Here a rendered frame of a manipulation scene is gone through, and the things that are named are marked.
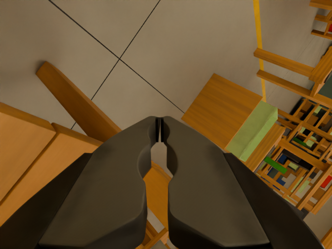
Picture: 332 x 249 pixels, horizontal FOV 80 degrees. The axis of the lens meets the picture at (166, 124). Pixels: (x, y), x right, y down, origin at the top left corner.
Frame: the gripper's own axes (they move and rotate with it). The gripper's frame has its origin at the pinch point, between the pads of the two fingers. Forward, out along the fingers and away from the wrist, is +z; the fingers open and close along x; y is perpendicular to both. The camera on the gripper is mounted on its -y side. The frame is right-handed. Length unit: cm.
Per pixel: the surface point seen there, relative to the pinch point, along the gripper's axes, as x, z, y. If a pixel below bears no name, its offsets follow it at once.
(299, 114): 564, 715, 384
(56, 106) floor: -66, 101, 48
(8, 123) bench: -19.8, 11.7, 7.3
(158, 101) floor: -5, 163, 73
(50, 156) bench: -18.4, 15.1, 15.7
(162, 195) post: 0.0, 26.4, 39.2
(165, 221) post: 0.8, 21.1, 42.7
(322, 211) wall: 607, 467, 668
